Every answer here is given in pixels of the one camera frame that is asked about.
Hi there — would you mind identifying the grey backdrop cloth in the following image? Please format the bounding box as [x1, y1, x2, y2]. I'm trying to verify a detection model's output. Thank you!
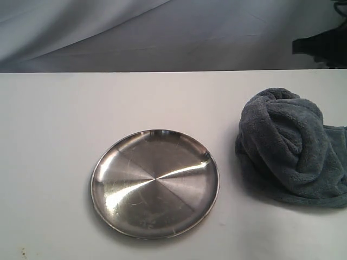
[1, 1, 344, 73]

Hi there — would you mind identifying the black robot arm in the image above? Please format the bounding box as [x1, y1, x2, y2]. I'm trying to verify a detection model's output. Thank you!
[292, 21, 346, 69]

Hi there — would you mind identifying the grey fluffy towel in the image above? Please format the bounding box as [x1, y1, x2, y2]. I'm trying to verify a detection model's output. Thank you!
[235, 88, 346, 208]

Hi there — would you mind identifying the round stainless steel plate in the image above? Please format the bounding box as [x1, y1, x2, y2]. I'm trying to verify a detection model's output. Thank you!
[90, 129, 220, 239]

